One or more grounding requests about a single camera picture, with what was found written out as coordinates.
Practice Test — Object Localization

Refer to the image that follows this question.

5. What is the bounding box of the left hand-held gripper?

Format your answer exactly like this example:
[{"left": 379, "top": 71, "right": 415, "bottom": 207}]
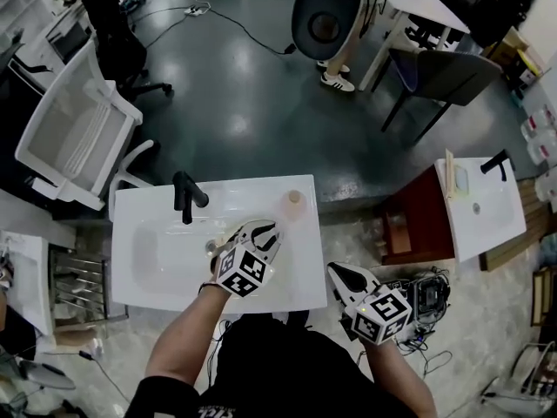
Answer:
[{"left": 211, "top": 219, "right": 285, "bottom": 300}]

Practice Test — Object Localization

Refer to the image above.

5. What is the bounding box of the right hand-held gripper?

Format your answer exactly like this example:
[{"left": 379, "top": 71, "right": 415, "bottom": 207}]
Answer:
[{"left": 326, "top": 261, "right": 413, "bottom": 347}]

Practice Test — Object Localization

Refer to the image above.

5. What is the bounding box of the person's left forearm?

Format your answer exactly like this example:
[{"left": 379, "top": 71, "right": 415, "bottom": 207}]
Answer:
[{"left": 144, "top": 283, "right": 232, "bottom": 394}]

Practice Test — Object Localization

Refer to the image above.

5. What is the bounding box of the person's right forearm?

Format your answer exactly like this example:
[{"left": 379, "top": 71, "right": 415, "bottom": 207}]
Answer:
[{"left": 363, "top": 340, "right": 438, "bottom": 418}]

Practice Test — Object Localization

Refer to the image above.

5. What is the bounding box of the person's black shoe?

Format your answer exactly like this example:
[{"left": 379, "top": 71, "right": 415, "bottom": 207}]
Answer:
[{"left": 286, "top": 309, "right": 312, "bottom": 328}]

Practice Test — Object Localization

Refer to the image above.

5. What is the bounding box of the black equipment backpack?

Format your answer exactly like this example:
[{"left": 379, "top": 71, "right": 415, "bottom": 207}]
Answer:
[{"left": 382, "top": 267, "right": 452, "bottom": 343}]

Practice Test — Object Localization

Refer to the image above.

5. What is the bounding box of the brown wooden vanity cabinet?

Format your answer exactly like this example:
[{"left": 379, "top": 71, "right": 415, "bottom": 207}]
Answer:
[{"left": 376, "top": 165, "right": 458, "bottom": 266}]

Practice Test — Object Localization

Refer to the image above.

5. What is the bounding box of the black sink faucet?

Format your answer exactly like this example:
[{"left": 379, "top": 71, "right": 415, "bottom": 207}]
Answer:
[{"left": 172, "top": 170, "right": 211, "bottom": 226}]

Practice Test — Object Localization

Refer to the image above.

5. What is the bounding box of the white ceramic sink basin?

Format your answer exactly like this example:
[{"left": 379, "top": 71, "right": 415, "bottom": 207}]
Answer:
[{"left": 111, "top": 173, "right": 328, "bottom": 313}]

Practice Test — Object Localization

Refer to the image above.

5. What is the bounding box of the person's black clothing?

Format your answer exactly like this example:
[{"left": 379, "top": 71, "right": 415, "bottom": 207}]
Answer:
[{"left": 124, "top": 311, "right": 419, "bottom": 418}]

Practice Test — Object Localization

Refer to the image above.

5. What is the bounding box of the wooden stick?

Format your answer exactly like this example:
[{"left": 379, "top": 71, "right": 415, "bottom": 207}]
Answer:
[{"left": 444, "top": 148, "right": 457, "bottom": 199}]

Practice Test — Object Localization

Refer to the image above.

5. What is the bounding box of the white sink on wooden vanity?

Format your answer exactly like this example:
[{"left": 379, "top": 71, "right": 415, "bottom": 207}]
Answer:
[{"left": 434, "top": 157, "right": 527, "bottom": 264}]

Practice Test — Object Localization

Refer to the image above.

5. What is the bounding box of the small black faucet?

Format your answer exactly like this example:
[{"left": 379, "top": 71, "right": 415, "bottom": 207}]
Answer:
[{"left": 480, "top": 148, "right": 517, "bottom": 183}]

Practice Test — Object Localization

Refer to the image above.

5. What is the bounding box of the white mesh office chair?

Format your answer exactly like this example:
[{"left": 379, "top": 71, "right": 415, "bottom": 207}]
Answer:
[{"left": 15, "top": 41, "right": 156, "bottom": 212}]

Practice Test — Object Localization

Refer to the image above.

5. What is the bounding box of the dark grey chair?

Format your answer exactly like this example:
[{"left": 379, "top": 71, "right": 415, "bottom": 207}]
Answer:
[{"left": 381, "top": 48, "right": 504, "bottom": 145}]

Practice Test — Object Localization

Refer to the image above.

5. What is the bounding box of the white sink on steel rack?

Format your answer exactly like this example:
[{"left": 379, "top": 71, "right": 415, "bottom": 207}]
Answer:
[{"left": 0, "top": 229, "right": 56, "bottom": 337}]

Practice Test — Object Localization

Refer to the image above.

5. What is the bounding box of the group of clear water jugs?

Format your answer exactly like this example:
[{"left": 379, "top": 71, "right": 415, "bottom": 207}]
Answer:
[{"left": 520, "top": 106, "right": 557, "bottom": 165}]

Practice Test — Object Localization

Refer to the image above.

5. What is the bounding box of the cardboard box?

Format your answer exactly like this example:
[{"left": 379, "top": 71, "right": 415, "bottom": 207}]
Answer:
[{"left": 482, "top": 28, "right": 545, "bottom": 86}]

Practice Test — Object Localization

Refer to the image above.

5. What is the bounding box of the black cabinet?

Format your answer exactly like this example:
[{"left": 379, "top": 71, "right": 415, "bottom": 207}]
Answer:
[{"left": 0, "top": 52, "right": 66, "bottom": 217}]

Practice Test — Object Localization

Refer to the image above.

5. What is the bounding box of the white table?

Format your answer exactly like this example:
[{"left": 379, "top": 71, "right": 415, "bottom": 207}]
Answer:
[{"left": 359, "top": 0, "right": 472, "bottom": 91}]

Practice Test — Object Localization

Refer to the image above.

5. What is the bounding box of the wooden picture frame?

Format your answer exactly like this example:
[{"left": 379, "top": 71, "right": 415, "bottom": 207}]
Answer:
[{"left": 529, "top": 266, "right": 557, "bottom": 328}]

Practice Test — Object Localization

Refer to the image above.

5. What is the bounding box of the steel wire rack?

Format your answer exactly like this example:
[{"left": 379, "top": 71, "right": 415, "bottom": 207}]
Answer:
[{"left": 47, "top": 246, "right": 131, "bottom": 321}]

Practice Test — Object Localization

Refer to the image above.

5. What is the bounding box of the white metal frame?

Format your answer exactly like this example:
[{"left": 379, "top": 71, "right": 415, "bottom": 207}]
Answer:
[{"left": 480, "top": 341, "right": 557, "bottom": 418}]

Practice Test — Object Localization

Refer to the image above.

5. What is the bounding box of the black floor cable with adapter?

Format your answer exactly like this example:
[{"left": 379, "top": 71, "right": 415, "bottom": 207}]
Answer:
[{"left": 77, "top": 349, "right": 130, "bottom": 408}]

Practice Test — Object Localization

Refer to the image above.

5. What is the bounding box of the black power cable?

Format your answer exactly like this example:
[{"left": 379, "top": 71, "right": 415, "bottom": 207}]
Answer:
[{"left": 130, "top": 4, "right": 298, "bottom": 56}]

